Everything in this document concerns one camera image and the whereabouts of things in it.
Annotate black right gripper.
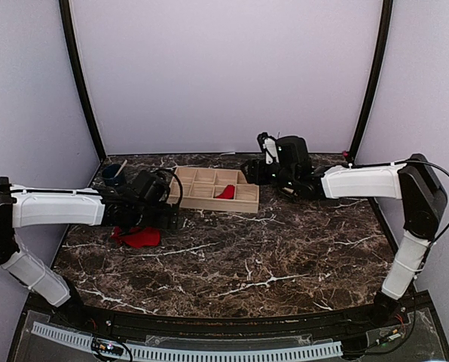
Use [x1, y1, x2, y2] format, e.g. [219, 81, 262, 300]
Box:
[242, 158, 298, 189]

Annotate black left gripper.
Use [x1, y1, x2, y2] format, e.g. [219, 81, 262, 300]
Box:
[131, 202, 179, 229]

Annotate plain red sock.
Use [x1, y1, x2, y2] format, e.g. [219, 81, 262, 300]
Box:
[111, 227, 161, 249]

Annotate wooden compartment tray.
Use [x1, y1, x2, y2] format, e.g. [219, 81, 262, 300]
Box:
[167, 167, 259, 213]

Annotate red Santa face sock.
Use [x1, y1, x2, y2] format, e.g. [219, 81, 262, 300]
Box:
[214, 185, 236, 200]

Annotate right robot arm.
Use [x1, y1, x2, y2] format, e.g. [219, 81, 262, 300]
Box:
[240, 154, 447, 327]

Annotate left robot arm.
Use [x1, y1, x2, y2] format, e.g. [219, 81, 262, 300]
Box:
[0, 172, 182, 329]

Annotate wooden stick in cup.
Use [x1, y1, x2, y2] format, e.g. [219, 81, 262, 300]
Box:
[115, 159, 127, 177]

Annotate dark blue cup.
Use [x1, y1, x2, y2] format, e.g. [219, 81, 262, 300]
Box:
[101, 164, 127, 187]

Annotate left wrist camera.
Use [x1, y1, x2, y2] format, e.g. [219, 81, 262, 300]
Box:
[131, 170, 170, 205]

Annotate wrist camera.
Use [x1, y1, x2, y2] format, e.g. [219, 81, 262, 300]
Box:
[131, 170, 170, 205]
[275, 136, 312, 173]

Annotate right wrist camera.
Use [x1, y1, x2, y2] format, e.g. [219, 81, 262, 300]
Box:
[275, 136, 312, 173]

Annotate black front rail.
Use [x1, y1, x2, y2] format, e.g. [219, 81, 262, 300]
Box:
[28, 292, 429, 342]

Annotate left black frame post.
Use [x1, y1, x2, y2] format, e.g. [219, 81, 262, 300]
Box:
[59, 0, 107, 162]

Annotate black frame post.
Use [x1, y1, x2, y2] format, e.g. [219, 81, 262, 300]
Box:
[348, 0, 393, 163]
[59, 0, 107, 162]

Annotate white perforated cable duct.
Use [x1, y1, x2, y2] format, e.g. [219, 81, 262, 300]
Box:
[31, 322, 343, 361]

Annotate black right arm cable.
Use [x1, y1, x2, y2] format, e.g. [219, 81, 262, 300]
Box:
[348, 158, 449, 242]

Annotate right black frame post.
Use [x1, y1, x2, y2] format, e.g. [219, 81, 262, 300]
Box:
[348, 0, 393, 163]

